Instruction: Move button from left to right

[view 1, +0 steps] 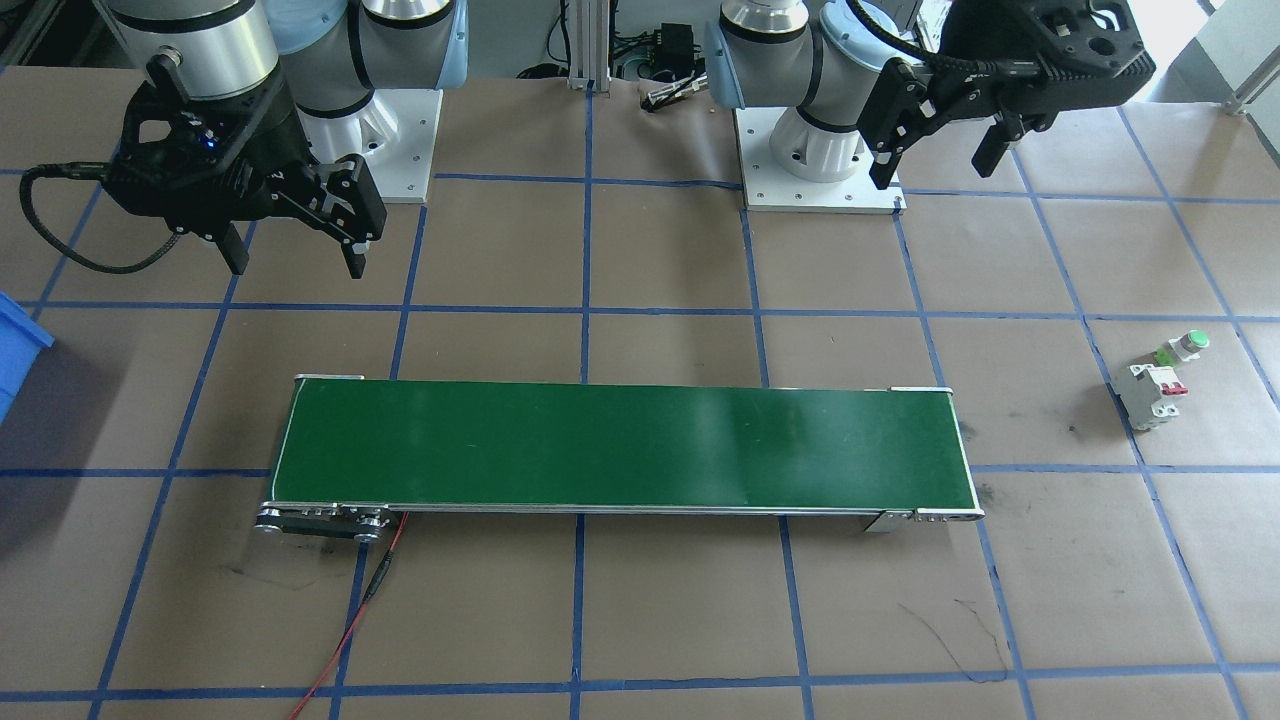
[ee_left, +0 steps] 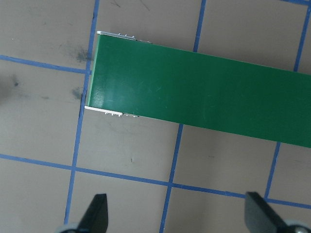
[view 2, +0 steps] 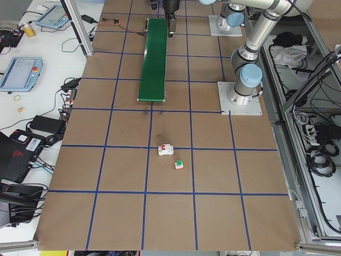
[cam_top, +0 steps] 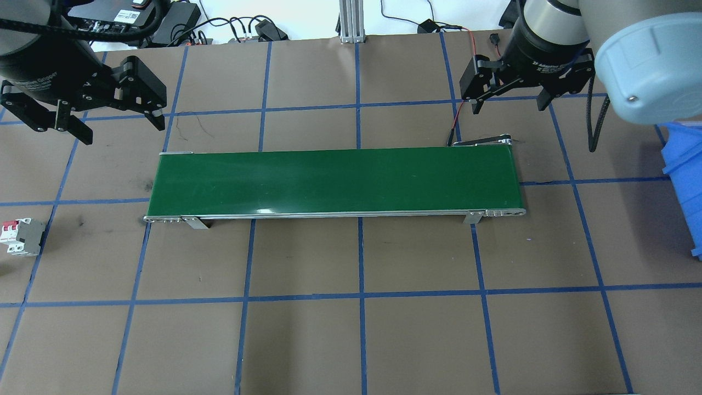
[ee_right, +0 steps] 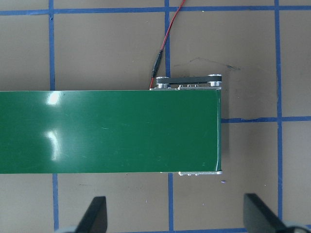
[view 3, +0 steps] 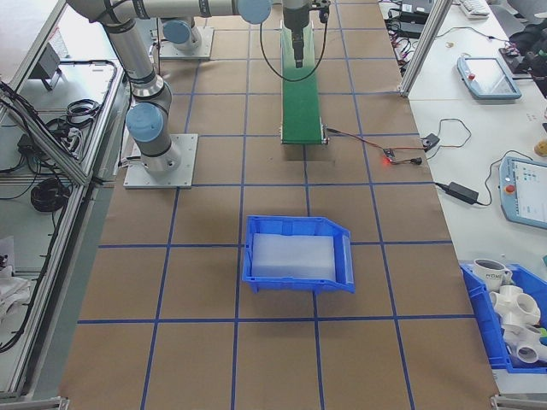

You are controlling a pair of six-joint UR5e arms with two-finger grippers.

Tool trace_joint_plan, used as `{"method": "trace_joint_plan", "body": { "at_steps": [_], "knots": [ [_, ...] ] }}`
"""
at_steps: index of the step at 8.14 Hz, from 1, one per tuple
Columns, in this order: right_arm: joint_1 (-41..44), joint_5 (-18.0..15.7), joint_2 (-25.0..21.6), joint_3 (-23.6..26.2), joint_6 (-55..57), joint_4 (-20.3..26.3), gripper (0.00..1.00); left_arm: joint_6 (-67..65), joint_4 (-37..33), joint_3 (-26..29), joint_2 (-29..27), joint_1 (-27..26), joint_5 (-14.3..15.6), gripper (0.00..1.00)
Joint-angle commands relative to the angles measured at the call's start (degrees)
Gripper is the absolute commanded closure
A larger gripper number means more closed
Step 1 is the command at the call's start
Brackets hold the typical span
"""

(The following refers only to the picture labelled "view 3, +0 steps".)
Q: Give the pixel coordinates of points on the small black box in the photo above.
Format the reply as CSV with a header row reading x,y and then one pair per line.
x,y
430,142

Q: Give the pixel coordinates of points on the green belt conveyor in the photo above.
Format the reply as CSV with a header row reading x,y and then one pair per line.
x,y
301,111

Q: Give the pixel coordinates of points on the V-shaped metal bar frame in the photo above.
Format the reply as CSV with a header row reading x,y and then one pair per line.
x,y
48,290

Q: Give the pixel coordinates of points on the white crumpled cloth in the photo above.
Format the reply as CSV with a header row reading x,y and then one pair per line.
x,y
10,286

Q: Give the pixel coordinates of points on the black power adapter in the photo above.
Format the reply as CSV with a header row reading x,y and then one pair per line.
x,y
463,191

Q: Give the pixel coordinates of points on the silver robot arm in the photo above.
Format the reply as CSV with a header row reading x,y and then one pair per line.
x,y
130,55
177,32

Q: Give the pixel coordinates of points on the blue grey teach pendant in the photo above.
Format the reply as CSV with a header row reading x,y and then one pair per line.
x,y
525,192
487,77

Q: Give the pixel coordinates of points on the white plastic pipe fitting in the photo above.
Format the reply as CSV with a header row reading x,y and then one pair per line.
x,y
527,352
515,305

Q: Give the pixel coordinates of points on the aluminium profile post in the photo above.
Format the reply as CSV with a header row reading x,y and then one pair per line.
x,y
421,47

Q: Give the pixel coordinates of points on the blue plastic storage bin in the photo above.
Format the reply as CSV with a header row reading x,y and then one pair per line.
x,y
290,285

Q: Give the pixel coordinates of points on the aluminium corner bar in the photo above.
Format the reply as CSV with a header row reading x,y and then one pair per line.
x,y
42,401
519,402

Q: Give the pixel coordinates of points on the white keyboard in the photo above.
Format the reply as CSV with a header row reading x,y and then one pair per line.
x,y
474,8

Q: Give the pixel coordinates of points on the blue bin of fittings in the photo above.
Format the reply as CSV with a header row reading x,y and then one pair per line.
x,y
483,316

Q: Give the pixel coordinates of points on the black barrel plug connector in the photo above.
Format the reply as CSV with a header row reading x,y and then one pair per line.
x,y
413,161

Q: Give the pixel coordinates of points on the small motor controller board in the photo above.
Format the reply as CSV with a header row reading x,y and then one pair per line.
x,y
389,154

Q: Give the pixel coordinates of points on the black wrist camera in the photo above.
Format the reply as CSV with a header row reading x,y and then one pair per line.
x,y
321,8

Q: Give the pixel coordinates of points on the black bag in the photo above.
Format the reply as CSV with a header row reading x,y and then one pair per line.
x,y
527,42

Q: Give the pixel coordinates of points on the black power brick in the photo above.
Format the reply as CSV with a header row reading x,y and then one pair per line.
x,y
27,145

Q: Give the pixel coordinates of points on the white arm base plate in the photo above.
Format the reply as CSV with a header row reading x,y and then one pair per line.
x,y
207,42
186,162

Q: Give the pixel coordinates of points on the grey metal box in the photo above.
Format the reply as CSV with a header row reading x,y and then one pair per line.
x,y
48,64

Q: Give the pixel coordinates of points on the white printed mug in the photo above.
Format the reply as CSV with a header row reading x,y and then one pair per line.
x,y
491,273

